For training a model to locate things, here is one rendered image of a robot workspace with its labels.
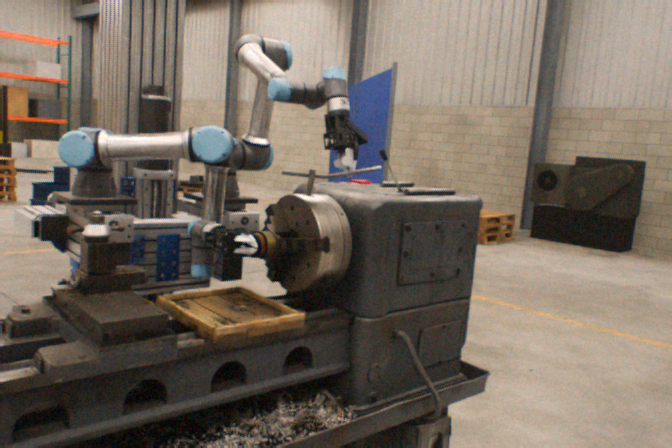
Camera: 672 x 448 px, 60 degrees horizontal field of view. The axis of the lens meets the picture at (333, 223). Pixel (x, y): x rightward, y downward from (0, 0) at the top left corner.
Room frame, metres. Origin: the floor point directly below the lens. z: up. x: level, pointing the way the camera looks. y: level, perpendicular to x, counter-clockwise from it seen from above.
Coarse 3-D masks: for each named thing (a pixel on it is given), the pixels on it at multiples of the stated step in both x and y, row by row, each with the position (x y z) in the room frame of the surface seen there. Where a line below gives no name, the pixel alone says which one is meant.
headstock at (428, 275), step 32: (320, 192) 2.00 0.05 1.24; (352, 192) 1.92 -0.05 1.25; (384, 192) 1.99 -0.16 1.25; (352, 224) 1.85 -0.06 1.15; (384, 224) 1.80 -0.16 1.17; (416, 224) 1.91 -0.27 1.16; (448, 224) 2.03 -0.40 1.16; (352, 256) 1.84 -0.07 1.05; (384, 256) 1.81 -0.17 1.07; (416, 256) 1.92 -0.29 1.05; (448, 256) 2.04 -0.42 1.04; (352, 288) 1.83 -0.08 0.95; (384, 288) 1.81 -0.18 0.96; (416, 288) 1.95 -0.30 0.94; (448, 288) 2.07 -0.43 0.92
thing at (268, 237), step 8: (264, 232) 1.75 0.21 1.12; (272, 232) 1.76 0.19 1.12; (256, 240) 1.72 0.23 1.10; (264, 240) 1.73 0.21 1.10; (272, 240) 1.74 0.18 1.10; (264, 248) 1.72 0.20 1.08; (272, 248) 1.74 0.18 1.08; (256, 256) 1.72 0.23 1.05; (264, 256) 1.74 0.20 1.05; (272, 256) 1.75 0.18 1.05
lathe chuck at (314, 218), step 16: (288, 208) 1.85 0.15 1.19; (304, 208) 1.79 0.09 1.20; (320, 208) 1.78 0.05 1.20; (288, 224) 1.84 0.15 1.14; (304, 224) 1.78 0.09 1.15; (320, 224) 1.74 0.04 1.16; (336, 224) 1.78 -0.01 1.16; (336, 240) 1.76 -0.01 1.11; (304, 256) 1.78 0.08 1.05; (320, 256) 1.72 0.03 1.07; (336, 256) 1.76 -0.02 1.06; (288, 272) 1.83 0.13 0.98; (304, 272) 1.77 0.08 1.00; (320, 272) 1.73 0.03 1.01; (336, 272) 1.78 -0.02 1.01; (288, 288) 1.83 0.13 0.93; (304, 288) 1.77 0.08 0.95; (320, 288) 1.83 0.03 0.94
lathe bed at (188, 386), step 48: (0, 336) 1.41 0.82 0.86; (48, 336) 1.42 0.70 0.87; (192, 336) 1.52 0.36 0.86; (288, 336) 1.64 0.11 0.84; (336, 336) 1.78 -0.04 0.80; (0, 384) 1.14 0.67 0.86; (48, 384) 1.21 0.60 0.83; (96, 384) 1.29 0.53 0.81; (144, 384) 1.47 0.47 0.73; (192, 384) 1.45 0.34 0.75; (240, 384) 1.56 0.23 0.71; (288, 384) 1.64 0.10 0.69; (0, 432) 1.16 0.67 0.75; (48, 432) 1.23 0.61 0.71; (96, 432) 1.28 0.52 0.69
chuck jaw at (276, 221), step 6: (270, 204) 1.86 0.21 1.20; (276, 204) 1.87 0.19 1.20; (264, 210) 1.88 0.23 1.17; (270, 210) 1.86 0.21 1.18; (276, 210) 1.86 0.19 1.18; (282, 210) 1.87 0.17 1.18; (270, 216) 1.83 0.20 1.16; (276, 216) 1.84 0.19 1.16; (282, 216) 1.86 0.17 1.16; (264, 222) 1.84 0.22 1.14; (270, 222) 1.82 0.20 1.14; (276, 222) 1.83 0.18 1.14; (282, 222) 1.84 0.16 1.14; (264, 228) 1.81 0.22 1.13; (270, 228) 1.80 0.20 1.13; (276, 228) 1.81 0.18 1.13; (282, 228) 1.82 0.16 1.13; (288, 228) 1.84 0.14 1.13; (282, 234) 1.83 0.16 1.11; (288, 234) 1.86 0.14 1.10
